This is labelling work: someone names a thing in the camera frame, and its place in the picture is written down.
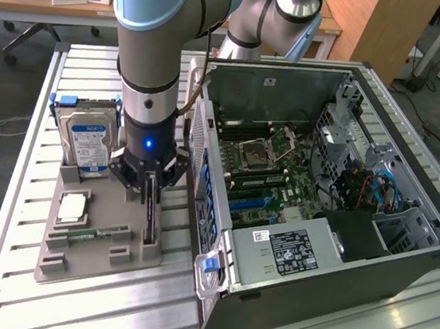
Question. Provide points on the perforated metal drive cage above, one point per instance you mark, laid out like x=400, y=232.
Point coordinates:
x=333, y=158

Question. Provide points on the wooden desk with white frame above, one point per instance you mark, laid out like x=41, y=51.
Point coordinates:
x=34, y=6

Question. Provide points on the hard disk with blue bracket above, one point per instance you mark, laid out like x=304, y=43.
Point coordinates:
x=86, y=144

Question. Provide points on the graphics card with metal bracket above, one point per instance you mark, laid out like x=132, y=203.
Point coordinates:
x=150, y=220

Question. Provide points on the blue expansion slot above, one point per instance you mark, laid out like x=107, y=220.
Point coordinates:
x=249, y=204

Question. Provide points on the green RAM stick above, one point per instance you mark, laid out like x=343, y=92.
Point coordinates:
x=91, y=233

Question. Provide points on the metal disk bay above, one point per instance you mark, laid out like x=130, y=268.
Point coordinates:
x=408, y=232

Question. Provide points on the CPU socket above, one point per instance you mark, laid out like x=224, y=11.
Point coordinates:
x=253, y=154

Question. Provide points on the black floor box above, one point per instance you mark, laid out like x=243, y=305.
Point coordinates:
x=414, y=83

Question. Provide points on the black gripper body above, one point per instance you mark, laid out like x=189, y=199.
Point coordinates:
x=148, y=143

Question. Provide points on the grey power supply unit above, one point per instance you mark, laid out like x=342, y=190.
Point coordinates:
x=249, y=256

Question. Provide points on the green motherboard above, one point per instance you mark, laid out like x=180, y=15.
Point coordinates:
x=293, y=189

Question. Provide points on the metal socket cover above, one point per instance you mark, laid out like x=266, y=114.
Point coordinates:
x=283, y=140

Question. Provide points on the open black PC case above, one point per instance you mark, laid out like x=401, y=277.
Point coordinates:
x=307, y=303

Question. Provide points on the blue plastic case latch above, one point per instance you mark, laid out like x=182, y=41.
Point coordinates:
x=208, y=265

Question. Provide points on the silver chipset heatsink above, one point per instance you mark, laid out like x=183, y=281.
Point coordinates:
x=292, y=215

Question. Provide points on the wooden cabinet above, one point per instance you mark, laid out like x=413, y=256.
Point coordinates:
x=381, y=32

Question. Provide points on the grey plastic parts rack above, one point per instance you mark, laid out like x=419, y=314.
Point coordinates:
x=109, y=215

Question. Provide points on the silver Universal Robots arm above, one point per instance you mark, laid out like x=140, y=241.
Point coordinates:
x=150, y=43

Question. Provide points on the silver CPU chip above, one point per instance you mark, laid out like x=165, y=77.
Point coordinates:
x=72, y=208

